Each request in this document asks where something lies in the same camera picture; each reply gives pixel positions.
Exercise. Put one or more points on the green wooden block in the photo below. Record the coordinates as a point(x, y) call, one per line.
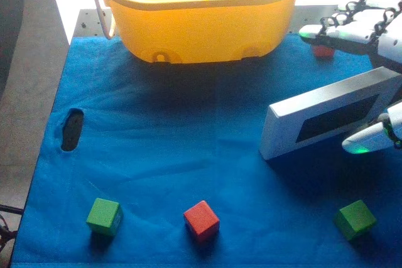
point(103, 216)
point(354, 220)

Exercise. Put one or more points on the plain red wooden block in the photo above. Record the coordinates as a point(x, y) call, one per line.
point(201, 219)

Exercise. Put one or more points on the yellow plastic basket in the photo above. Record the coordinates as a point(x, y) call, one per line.
point(204, 29)

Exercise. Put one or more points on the red block with number three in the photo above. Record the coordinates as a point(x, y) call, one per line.
point(323, 52)

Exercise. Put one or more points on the blue cloth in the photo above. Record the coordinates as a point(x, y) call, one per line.
point(172, 139)

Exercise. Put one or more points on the white rectangular box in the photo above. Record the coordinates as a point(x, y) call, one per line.
point(282, 130)

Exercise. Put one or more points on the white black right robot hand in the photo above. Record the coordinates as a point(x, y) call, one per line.
point(355, 32)

